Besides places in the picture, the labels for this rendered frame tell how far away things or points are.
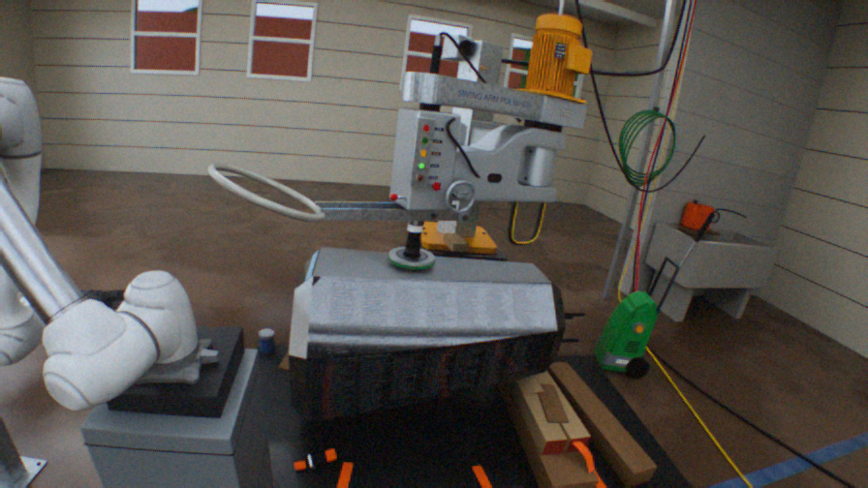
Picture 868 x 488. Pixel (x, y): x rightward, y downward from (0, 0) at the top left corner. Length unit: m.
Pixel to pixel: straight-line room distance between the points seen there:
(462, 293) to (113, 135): 8.17
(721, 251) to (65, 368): 4.40
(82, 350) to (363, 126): 7.20
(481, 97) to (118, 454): 1.75
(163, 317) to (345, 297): 0.86
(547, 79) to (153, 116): 7.67
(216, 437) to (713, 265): 4.08
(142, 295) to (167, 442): 0.37
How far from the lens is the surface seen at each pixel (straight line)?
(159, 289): 1.08
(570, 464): 2.10
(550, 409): 2.18
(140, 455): 1.26
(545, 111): 1.99
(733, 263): 4.55
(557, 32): 2.11
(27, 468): 2.45
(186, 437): 1.15
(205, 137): 8.37
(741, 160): 5.21
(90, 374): 0.99
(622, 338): 3.00
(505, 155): 1.90
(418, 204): 1.70
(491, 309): 1.84
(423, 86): 1.66
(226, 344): 1.29
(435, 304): 1.77
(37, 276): 1.05
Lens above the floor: 1.59
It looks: 19 degrees down
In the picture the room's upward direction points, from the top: 8 degrees clockwise
